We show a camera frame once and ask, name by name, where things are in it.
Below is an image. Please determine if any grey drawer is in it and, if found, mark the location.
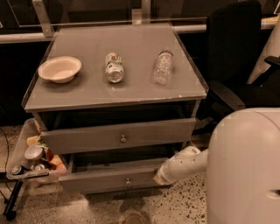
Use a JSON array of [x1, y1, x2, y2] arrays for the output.
[[42, 118, 196, 154], [59, 143, 180, 194]]

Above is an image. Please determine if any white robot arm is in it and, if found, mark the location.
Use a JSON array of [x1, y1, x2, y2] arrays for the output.
[[154, 107, 280, 224]]

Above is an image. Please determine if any grey drawer cabinet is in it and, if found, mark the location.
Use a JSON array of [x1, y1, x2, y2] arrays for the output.
[[21, 24, 210, 158]]

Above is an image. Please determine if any clear plastic water bottle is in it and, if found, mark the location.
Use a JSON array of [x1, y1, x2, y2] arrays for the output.
[[151, 48, 173, 86]]

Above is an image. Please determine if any green labelled soda can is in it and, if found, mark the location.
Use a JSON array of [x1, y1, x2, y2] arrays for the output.
[[105, 52, 124, 84]]

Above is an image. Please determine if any white paper bowl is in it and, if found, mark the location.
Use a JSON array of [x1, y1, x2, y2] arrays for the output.
[[38, 56, 81, 84]]

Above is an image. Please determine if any silver can in bin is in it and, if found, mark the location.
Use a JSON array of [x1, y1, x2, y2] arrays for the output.
[[24, 144, 44, 161]]

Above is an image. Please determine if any clear plastic storage bin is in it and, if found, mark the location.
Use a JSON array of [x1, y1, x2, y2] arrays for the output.
[[7, 118, 67, 187]]

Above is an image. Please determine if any black office chair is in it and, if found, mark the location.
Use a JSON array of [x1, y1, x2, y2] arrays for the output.
[[193, 0, 279, 135]]

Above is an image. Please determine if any metal railing bar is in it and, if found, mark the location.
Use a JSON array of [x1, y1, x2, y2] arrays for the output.
[[0, 0, 279, 46]]

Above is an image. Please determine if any black stand leg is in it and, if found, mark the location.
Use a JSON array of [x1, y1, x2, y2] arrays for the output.
[[3, 180, 23, 221]]

